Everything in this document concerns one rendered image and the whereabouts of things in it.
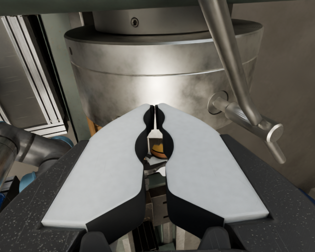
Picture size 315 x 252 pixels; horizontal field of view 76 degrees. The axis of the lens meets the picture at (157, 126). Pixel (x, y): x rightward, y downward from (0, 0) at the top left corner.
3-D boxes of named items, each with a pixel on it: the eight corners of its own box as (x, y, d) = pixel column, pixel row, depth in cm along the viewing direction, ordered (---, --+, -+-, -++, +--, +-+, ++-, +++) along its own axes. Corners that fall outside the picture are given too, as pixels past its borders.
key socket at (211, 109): (217, 93, 30) (231, 99, 27) (202, 110, 30) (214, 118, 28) (207, 79, 28) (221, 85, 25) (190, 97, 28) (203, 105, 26)
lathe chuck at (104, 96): (62, 44, 43) (88, 96, 18) (188, 30, 54) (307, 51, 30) (73, 84, 47) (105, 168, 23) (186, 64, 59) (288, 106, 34)
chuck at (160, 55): (57, 25, 41) (79, 57, 17) (188, 15, 52) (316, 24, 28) (62, 44, 43) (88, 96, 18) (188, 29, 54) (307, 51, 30)
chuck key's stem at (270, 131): (213, 93, 29) (287, 131, 20) (203, 105, 30) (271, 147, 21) (206, 84, 28) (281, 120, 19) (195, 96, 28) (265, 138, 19)
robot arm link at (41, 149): (40, 124, 54) (29, 149, 45) (80, 140, 59) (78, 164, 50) (28, 145, 56) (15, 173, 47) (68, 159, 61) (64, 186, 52)
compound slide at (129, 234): (120, 198, 69) (122, 210, 65) (149, 191, 71) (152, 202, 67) (127, 232, 80) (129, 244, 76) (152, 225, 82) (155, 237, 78)
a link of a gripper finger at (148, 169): (163, 158, 51) (129, 165, 49) (163, 152, 50) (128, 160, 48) (169, 171, 47) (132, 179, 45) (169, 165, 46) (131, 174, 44)
